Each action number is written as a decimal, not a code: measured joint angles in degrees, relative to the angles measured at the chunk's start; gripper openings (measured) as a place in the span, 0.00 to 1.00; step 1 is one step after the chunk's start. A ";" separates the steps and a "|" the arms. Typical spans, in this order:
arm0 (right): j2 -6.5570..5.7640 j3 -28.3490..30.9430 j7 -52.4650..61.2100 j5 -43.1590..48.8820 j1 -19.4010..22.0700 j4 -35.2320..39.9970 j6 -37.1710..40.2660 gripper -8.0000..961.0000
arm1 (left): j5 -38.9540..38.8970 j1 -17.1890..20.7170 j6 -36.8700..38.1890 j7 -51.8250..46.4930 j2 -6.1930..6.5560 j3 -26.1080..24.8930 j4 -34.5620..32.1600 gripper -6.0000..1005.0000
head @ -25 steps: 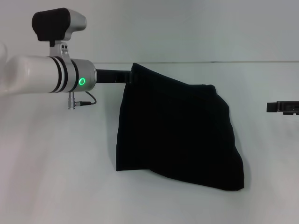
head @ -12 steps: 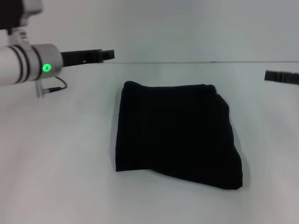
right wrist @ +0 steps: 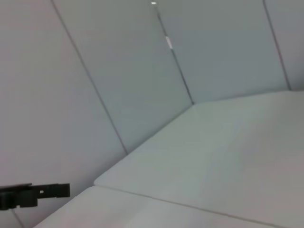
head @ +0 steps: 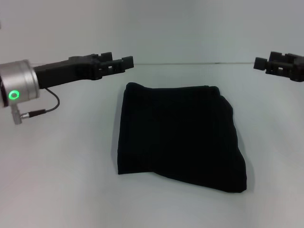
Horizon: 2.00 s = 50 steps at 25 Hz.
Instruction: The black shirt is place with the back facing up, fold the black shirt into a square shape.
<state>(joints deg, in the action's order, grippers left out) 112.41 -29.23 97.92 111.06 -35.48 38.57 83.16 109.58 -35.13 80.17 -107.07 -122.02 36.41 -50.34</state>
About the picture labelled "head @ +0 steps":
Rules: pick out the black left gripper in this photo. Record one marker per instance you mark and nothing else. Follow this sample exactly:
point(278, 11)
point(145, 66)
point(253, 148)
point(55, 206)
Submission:
point(64, 70)

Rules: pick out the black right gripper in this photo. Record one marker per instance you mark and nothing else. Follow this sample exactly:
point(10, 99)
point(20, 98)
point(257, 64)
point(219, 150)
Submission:
point(297, 69)

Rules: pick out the black shirt with FREE print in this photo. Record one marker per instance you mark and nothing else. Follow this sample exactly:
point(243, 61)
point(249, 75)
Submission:
point(178, 135)

